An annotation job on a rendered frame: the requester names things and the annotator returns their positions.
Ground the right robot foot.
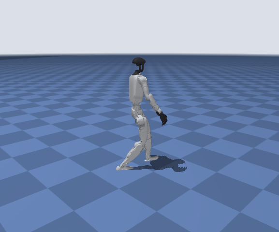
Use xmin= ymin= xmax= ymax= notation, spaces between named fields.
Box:
xmin=116 ymin=166 xmax=133 ymax=171

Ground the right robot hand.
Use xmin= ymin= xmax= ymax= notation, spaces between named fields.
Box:
xmin=156 ymin=111 xmax=167 ymax=125

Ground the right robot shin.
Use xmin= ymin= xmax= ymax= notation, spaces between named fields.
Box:
xmin=120 ymin=144 xmax=144 ymax=168

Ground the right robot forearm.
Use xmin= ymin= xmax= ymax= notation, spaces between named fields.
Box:
xmin=149 ymin=94 xmax=162 ymax=114

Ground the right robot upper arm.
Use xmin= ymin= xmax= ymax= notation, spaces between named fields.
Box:
xmin=138 ymin=76 xmax=150 ymax=101

